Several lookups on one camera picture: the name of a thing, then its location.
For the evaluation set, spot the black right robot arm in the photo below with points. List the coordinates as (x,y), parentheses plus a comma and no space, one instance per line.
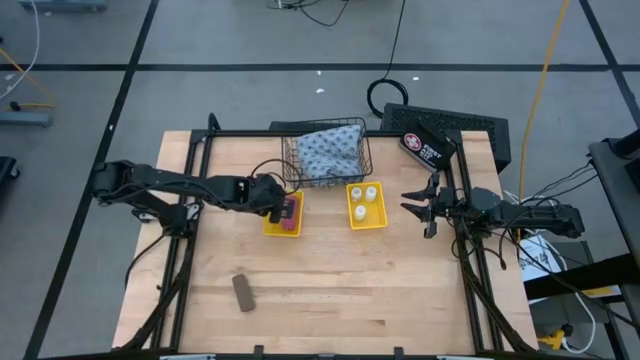
(530,215)

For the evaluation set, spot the yellow plastic basket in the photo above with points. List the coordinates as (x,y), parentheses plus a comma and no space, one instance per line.
(377,220)
(272,230)

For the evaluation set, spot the black perforated metal box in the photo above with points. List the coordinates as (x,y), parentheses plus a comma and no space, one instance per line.
(475,120)

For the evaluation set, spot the white printed paper bag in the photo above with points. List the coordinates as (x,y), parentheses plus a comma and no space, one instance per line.
(540,260)

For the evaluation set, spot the black metal beam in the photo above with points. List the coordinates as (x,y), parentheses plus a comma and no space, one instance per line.
(575,277)

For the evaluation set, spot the grey floor box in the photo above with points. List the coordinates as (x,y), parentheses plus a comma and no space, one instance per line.
(60,5)
(25,119)

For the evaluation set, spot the black metal rig frame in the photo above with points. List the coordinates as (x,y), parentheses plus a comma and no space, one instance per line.
(240,133)

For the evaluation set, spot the grey patterned fabric pouch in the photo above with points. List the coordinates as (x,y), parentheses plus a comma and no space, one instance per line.
(330,152)

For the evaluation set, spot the black side table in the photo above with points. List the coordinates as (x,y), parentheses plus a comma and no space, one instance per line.
(620,190)

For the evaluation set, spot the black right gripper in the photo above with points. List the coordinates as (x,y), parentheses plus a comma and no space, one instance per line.
(452,205)

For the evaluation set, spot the yellow power plug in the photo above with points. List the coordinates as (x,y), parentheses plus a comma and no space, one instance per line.
(552,341)

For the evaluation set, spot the pink pouch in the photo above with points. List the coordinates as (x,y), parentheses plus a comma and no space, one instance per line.
(290,224)

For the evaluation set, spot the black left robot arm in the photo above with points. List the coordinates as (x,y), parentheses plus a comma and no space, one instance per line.
(165,180)

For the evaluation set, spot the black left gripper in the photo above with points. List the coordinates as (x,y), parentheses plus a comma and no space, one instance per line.
(262,192)

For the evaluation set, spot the black first aid kit bag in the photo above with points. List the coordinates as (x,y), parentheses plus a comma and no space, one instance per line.
(430,150)

